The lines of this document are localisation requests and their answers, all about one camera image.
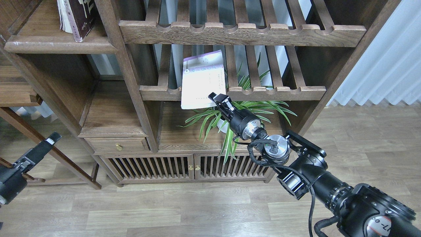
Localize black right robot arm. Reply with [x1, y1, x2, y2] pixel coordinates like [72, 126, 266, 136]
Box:
[209, 93, 421, 237]

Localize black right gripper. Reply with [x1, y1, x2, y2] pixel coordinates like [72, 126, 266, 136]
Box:
[209, 92, 264, 141]

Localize white purple book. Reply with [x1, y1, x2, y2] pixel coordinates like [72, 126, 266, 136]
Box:
[181, 50, 226, 110]

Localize dark wooden bookshelf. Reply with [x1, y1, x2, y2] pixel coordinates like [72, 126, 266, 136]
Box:
[1, 0, 400, 186]

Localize wooden side rack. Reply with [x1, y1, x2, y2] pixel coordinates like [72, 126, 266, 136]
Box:
[0, 53, 101, 190]

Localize white plant pot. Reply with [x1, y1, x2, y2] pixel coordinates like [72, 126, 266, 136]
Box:
[217, 118, 230, 134]

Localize white pleated curtain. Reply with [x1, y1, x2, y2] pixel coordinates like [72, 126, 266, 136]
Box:
[330, 0, 421, 105]

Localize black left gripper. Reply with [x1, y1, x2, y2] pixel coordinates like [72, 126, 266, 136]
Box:
[0, 132, 62, 204]

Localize maroon book white characters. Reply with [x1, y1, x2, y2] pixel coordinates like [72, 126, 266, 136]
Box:
[65, 0, 97, 42]

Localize red paperback book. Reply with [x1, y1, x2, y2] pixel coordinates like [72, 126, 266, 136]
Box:
[57, 0, 73, 34]

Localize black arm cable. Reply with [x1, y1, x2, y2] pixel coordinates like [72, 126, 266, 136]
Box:
[233, 135, 339, 237]

